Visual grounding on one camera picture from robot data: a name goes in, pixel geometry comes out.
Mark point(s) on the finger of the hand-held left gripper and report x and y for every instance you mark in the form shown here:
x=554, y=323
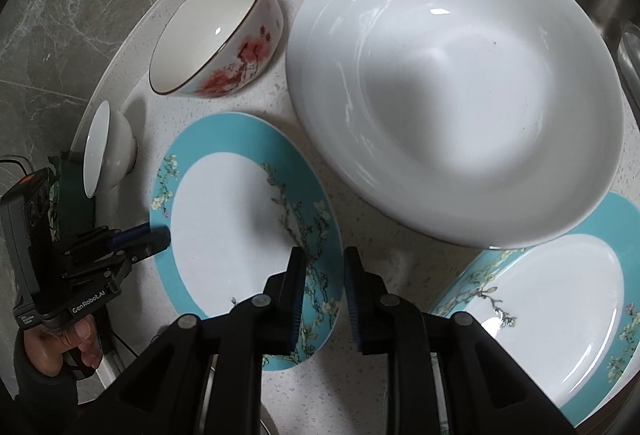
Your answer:
x=150, y=251
x=132, y=233

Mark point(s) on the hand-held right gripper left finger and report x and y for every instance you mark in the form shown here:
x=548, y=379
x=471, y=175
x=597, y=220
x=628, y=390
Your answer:
x=295, y=300

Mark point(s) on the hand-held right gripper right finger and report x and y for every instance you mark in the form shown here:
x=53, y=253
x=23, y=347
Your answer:
x=353, y=302

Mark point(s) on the teal plate edge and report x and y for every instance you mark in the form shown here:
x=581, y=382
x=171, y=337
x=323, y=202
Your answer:
x=220, y=225

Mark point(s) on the person's left forearm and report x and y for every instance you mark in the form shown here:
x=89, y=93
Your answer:
x=35, y=407

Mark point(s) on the person's left hand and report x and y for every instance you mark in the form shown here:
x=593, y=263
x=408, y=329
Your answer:
x=87, y=340

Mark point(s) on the small white bowl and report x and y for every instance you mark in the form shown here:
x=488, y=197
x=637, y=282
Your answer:
x=112, y=150

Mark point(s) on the teal rimmed floral plate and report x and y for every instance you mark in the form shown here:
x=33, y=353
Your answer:
x=550, y=305

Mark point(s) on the large white bowl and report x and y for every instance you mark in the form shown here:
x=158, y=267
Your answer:
x=450, y=90

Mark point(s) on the stainless steel sink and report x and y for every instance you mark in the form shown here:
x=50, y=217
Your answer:
x=615, y=0

